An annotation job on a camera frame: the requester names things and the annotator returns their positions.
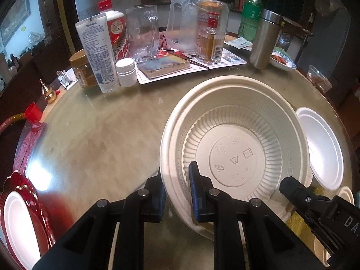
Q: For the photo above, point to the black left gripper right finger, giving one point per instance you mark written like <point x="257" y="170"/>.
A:
<point x="247" y="234"/>

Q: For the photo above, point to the white red liquor bottle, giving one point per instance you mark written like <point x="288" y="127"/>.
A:
<point x="117" y="29"/>

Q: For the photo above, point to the small white pill bottle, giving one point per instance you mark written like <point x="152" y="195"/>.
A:
<point x="126" y="72"/>

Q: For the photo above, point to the brown lid jar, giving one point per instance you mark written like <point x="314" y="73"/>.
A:
<point x="82" y="69"/>

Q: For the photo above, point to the red plastic bag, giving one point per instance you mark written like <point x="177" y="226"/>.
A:
<point x="21" y="159"/>

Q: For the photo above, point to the white lotion tube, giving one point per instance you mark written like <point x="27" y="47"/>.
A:
<point x="94" y="35"/>

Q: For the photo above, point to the red plastic cup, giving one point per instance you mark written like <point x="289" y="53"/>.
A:
<point x="33" y="113"/>

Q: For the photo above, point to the printed paper sheet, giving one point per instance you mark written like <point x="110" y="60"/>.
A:
<point x="228" y="59"/>

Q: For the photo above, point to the clear glass mug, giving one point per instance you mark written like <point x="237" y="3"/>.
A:
<point x="142" y="27"/>

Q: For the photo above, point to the large beige ribbed bowl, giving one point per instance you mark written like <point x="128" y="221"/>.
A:
<point x="243" y="135"/>

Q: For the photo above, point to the white foam bowl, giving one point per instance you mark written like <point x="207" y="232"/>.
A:
<point x="325" y="154"/>

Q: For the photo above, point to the stainless steel thermos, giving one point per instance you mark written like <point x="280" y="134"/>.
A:
<point x="265" y="39"/>

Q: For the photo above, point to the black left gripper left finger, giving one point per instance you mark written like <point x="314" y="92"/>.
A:
<point x="109" y="232"/>

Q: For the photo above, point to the gold glitter placemat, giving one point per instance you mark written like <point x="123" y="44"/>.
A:
<point x="298" y="225"/>

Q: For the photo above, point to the green plastic soda bottle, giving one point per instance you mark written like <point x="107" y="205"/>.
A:
<point x="251" y="11"/>

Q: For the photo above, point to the clear bag with liquor bottle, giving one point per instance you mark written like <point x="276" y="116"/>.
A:
<point x="198" y="27"/>

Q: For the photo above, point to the small book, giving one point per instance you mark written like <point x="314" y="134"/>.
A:
<point x="163" y="66"/>

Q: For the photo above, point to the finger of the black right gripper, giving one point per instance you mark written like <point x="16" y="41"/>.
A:
<point x="307" y="204"/>

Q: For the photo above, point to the blue white plate with food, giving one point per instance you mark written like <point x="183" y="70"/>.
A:
<point x="281" y="61"/>

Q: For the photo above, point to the golden pagoda ornament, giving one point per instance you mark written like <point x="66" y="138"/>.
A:
<point x="48" y="93"/>

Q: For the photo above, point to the clear plastic food container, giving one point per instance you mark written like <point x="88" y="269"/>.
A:
<point x="318" y="80"/>

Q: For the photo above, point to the white plate on red tray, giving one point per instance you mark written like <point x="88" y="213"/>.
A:
<point x="20" y="230"/>

